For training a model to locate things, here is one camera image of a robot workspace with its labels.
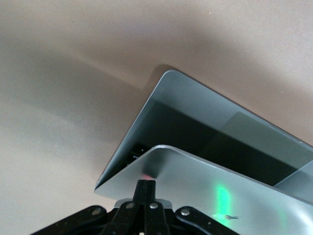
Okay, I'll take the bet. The silver grey laptop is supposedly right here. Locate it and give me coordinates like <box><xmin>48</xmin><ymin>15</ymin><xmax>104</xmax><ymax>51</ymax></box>
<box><xmin>94</xmin><ymin>70</ymin><xmax>313</xmax><ymax>235</ymax></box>

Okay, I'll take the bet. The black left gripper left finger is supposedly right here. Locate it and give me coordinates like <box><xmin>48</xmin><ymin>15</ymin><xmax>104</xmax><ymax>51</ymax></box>
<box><xmin>30</xmin><ymin>179</ymin><xmax>147</xmax><ymax>235</ymax></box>

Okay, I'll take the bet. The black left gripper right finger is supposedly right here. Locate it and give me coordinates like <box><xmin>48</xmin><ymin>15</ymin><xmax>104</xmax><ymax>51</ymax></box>
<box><xmin>144</xmin><ymin>179</ymin><xmax>242</xmax><ymax>235</ymax></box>

